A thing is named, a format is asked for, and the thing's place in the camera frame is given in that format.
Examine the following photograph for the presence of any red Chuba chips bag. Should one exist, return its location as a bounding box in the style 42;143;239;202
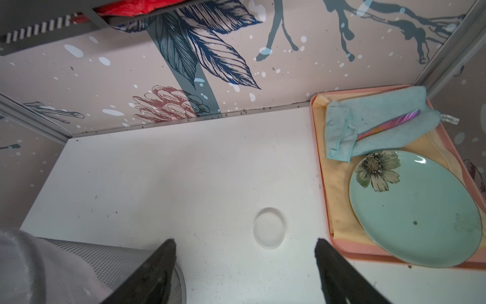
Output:
94;0;188;22

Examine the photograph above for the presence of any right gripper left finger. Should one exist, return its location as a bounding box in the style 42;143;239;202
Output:
102;239;177;304

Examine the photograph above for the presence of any teal plate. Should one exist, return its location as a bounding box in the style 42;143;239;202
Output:
349;150;482;268

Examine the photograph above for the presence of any iridescent pink utensil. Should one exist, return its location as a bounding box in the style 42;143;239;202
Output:
357;109;421;141

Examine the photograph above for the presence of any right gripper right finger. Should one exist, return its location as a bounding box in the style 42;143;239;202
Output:
315;238;390;304

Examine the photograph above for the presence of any mesh waste bin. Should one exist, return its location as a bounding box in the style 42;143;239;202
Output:
48;239;187;303

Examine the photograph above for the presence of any black wall basket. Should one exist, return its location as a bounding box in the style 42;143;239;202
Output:
1;1;204;56

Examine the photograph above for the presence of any teal folded cloth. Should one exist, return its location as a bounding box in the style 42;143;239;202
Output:
324;86;459;162

